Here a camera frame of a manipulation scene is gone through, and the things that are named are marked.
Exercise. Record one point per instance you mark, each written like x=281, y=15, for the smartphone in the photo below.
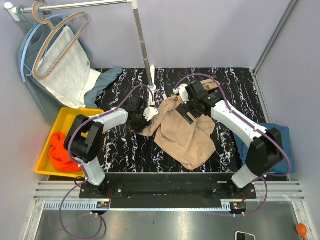
x=244, y=236

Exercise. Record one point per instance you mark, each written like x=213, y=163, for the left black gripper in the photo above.
x=138, y=129

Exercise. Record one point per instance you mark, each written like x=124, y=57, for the metal clothes rack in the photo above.
x=149, y=69

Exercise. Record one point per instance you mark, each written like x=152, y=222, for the green clothes hanger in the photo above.
x=27, y=23

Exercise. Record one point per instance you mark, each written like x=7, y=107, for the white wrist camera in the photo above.
x=182, y=92
x=150, y=112

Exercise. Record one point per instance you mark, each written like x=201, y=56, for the beige clothes hanger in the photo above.
x=54, y=31

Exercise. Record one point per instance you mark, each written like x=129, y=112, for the orange ball tool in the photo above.
x=302, y=230

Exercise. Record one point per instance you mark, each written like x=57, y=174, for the aluminium front rail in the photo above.
x=57, y=195

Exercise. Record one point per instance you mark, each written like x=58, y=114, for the aluminium frame post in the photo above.
x=276, y=33

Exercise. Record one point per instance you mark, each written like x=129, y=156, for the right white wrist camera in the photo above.
x=182, y=92

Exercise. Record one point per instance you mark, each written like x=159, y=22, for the teal hanging garment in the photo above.
x=50, y=106

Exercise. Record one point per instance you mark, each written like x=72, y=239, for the white towel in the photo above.
x=70, y=77

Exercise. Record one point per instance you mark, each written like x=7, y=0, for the folded blue t shirt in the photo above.
x=280, y=168

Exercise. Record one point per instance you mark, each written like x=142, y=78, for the orange t shirt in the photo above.
x=59, y=157

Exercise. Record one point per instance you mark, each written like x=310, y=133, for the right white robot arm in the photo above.
x=264, y=145

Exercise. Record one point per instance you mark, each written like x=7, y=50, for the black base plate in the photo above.
x=217, y=185

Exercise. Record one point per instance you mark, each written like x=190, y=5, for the blue clothes hanger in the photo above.
x=27, y=57

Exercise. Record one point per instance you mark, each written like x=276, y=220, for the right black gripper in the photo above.
x=183, y=109

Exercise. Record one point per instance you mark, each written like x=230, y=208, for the beige t shirt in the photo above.
x=189, y=144

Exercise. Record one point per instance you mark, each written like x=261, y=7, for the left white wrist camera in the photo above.
x=150, y=112

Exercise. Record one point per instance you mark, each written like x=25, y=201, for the yellow plastic bin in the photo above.
x=63, y=123

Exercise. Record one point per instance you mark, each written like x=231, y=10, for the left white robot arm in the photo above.
x=84, y=137

